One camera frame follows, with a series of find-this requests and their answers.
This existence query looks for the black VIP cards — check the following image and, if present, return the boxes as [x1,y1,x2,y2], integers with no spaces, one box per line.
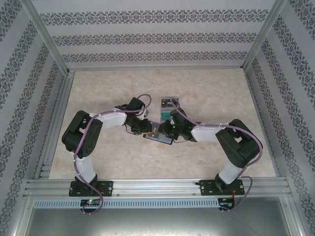
[160,98,178,108]

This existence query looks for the aluminium mounting rail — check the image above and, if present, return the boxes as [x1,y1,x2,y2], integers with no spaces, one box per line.
[24,178,288,197]

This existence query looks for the blue leather card holder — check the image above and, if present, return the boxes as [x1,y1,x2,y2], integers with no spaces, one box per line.
[142,121,174,146]

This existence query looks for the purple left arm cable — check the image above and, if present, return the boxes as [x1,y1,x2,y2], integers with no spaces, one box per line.
[73,94,152,215]

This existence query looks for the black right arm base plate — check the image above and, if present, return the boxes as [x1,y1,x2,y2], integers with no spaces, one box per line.
[199,179,244,197]

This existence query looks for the left controller circuit board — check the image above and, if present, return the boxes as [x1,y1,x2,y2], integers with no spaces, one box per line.
[80,199,101,207]

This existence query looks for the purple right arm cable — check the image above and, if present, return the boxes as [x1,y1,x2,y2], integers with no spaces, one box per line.
[170,97,264,212]

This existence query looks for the aluminium frame beam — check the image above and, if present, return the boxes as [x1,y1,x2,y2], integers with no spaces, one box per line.
[66,65,244,72]

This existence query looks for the grey metal shelf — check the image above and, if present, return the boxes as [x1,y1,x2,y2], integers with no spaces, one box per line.
[24,207,296,236]

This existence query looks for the aluminium side floor rail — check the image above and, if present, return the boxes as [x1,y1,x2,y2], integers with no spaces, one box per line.
[34,71,76,180]

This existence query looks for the thin black left gripper wire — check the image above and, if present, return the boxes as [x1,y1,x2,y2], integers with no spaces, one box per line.
[125,123,139,136]

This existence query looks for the aluminium frame post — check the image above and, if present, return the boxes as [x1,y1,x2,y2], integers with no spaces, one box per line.
[21,0,76,77]
[241,0,289,71]

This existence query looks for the clear acrylic card box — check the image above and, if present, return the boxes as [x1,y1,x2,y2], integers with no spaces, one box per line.
[159,96,180,124]

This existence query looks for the slotted grey cable duct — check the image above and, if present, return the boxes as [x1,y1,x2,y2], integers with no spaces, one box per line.
[33,198,220,209]

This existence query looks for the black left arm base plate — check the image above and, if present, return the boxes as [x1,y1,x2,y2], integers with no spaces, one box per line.
[68,180,114,197]

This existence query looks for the thin black right gripper wire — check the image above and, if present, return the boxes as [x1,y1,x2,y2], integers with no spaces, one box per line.
[172,136,191,144]

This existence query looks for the thin black gripper wire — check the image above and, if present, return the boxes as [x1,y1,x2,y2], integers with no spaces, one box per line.
[125,123,139,136]
[172,136,191,144]

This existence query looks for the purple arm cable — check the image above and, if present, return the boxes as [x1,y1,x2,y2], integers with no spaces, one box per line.
[170,97,264,212]
[73,94,152,215]

